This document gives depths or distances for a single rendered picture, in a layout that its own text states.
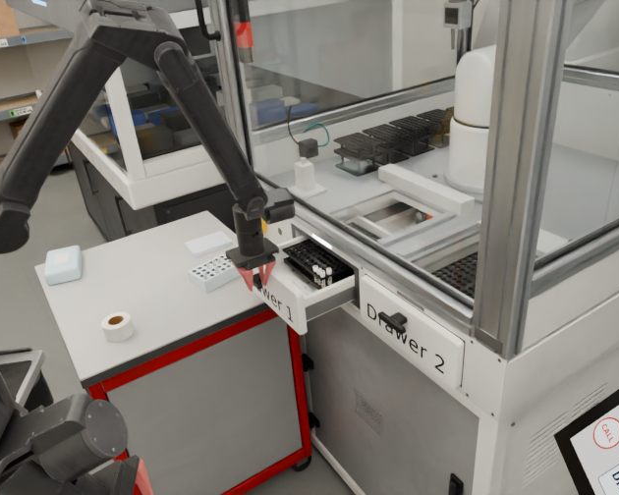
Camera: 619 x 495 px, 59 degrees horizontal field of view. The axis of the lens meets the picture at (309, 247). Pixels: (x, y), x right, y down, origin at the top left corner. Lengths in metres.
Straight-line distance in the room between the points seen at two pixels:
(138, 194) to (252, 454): 0.93
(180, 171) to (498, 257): 1.34
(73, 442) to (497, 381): 0.70
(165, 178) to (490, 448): 1.35
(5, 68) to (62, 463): 4.84
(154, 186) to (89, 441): 1.48
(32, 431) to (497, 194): 0.66
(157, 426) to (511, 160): 1.11
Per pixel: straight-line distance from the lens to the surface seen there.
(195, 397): 1.53
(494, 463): 1.19
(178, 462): 1.66
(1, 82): 5.31
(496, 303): 0.94
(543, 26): 0.76
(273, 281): 1.24
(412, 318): 1.10
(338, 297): 1.25
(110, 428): 0.58
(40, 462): 0.59
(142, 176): 1.95
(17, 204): 0.94
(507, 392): 1.05
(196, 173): 2.01
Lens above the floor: 1.59
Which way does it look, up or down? 30 degrees down
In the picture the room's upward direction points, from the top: 5 degrees counter-clockwise
